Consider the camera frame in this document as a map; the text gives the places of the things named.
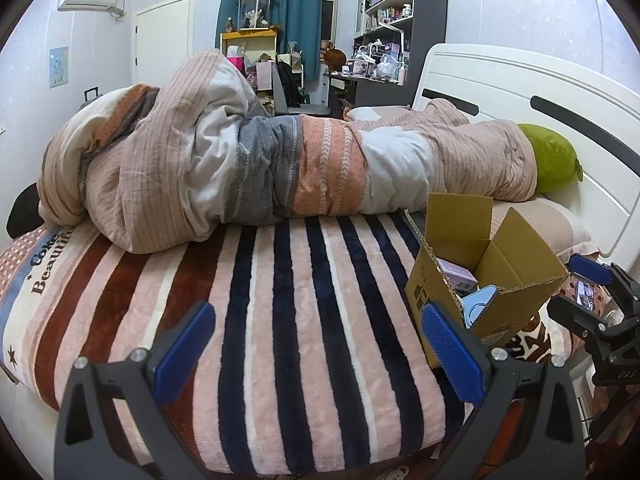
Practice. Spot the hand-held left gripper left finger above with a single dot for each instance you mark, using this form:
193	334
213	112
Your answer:
185	350

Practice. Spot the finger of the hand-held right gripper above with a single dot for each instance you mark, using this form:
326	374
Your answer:
575	315
590	266

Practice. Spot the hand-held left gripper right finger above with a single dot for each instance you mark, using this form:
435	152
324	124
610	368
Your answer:
455	355

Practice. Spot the small dark printed box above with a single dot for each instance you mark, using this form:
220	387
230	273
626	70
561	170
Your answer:
586	292

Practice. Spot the light blue round case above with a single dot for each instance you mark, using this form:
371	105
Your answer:
475	305

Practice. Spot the brown cardboard box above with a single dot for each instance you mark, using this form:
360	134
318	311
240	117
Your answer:
520	270

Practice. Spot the small purple box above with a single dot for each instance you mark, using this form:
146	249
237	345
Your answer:
457	275

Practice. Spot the beige pillow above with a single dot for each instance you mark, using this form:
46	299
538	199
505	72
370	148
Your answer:
550	225

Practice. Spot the striped fleece blanket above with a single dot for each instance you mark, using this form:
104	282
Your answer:
300	335

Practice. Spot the green plush toy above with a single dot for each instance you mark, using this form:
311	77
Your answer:
550	155

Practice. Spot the striped patchwork quilt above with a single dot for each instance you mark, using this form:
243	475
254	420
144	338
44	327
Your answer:
200	160

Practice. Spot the white bed headboard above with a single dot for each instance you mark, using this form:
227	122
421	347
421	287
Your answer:
500	75

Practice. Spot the black round object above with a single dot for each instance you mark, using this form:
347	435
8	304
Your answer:
24	210

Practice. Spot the grey chair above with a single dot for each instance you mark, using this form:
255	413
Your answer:
305	107

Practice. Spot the dark desk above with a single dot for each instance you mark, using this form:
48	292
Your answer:
370	87

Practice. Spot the dark bookshelf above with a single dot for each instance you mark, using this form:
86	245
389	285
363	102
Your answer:
430	10

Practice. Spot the white door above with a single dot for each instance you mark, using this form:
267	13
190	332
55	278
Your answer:
165	45

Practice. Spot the brown plush toy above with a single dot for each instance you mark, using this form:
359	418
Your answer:
335	59

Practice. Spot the yellow shelf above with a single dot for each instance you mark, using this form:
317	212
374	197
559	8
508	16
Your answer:
250	36

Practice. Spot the glass display case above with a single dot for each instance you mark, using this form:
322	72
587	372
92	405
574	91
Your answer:
254	12

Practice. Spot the wall poster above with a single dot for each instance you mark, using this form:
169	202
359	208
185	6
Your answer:
59	67

